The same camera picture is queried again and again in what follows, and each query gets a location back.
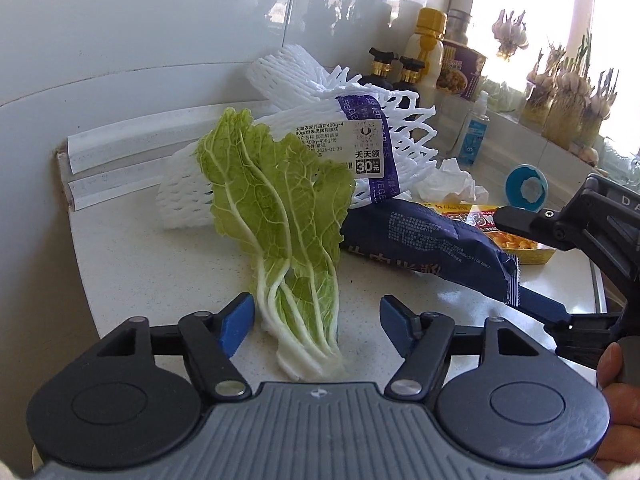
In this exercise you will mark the hanging garlic bunch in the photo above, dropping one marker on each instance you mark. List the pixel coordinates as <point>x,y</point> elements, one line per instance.
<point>510,32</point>

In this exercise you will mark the clear glass container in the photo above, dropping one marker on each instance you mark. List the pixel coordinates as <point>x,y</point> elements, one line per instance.
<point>622,160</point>

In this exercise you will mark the sprouting garlic jar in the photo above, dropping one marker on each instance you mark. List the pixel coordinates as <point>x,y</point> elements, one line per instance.
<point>597,115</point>
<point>537,100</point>

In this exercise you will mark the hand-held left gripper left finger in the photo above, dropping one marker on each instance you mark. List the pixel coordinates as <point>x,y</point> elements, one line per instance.
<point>235,327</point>

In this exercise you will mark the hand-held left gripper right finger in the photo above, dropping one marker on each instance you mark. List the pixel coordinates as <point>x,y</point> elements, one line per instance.
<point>395,325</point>

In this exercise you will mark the person's right hand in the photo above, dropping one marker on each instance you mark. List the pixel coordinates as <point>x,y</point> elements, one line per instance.
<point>622,420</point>

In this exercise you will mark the clear blue sanitizer bottle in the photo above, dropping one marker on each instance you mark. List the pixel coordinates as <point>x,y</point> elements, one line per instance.
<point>472,135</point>

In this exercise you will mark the dark blue snack packet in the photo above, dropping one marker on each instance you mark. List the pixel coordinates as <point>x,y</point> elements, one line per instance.
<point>425,240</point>

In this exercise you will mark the yellow food box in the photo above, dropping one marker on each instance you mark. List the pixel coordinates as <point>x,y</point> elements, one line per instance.
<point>465,215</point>

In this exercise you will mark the dark bottle gold black cap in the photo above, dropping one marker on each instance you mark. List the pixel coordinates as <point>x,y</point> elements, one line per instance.
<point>378,72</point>
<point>410,80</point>

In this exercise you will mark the white tissue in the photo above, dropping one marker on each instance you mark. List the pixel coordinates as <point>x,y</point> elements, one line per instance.
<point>445,180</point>

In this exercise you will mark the plain white foam net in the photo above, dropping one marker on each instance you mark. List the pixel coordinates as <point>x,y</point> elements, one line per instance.
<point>290,70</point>

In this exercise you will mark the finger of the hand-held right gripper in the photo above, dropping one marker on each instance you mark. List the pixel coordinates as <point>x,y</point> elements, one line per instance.
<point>520,221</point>
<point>542,306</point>

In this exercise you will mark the metal canister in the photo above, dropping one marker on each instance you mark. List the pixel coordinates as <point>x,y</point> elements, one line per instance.
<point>457,25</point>

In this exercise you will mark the white bottle yellow cap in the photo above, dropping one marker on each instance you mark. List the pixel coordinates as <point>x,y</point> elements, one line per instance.
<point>430,25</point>

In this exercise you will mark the blue tape roll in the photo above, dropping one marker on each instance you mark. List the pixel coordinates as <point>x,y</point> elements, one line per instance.
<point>515,185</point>

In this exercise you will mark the napa cabbage leaf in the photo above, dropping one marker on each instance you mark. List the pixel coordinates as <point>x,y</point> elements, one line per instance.
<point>270,200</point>

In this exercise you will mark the white foam net purple label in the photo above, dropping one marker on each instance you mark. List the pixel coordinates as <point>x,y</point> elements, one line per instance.
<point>400,125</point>

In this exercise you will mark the sprouting garlic bunches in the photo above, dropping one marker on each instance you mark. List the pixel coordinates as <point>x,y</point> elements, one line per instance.
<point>567,105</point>

